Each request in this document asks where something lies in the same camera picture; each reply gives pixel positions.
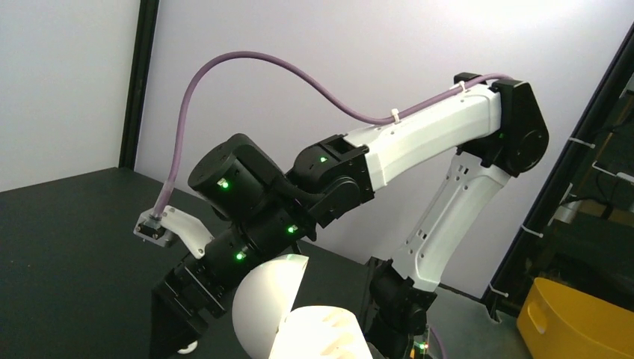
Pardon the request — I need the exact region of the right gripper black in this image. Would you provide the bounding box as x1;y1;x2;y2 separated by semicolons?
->
149;225;316;359

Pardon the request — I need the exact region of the white earbud charging case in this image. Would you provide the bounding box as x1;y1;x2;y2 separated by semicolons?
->
232;254;372;358

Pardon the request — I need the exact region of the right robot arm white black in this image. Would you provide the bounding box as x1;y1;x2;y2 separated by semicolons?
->
149;73;549;358

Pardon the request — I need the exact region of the yellow plastic bin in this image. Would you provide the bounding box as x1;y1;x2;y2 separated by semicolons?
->
517;277;633;358

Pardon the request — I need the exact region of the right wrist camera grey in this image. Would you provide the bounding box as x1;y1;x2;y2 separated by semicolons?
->
133;206;215;260

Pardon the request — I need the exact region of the black frame post left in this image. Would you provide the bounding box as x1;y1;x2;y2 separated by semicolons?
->
118;0;161;170

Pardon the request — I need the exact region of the black frame post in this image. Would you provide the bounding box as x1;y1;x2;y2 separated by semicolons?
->
118;0;161;170
491;27;633;295

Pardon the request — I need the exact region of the black frame post right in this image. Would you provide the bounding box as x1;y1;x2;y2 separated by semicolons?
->
491;27;633;295

